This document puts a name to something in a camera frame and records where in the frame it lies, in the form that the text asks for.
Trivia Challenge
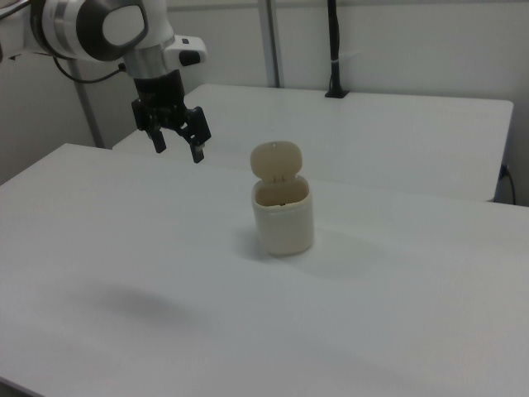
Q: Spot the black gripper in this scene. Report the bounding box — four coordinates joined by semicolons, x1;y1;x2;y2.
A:
131;69;213;165

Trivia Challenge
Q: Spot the beige trash bin with lid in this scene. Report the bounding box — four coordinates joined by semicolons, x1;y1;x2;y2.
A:
249;140;315;256

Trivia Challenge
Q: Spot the black pole with base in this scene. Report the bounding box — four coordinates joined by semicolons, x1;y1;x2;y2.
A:
324;0;352;99

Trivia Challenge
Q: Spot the grey metal partition post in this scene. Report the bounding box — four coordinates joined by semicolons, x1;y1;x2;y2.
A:
257;0;287;88
73;79;105;149

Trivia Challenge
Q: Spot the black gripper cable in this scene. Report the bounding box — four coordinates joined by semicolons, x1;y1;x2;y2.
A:
51;55;127;85

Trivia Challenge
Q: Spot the black power cable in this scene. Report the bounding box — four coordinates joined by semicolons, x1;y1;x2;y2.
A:
500;164;518;204

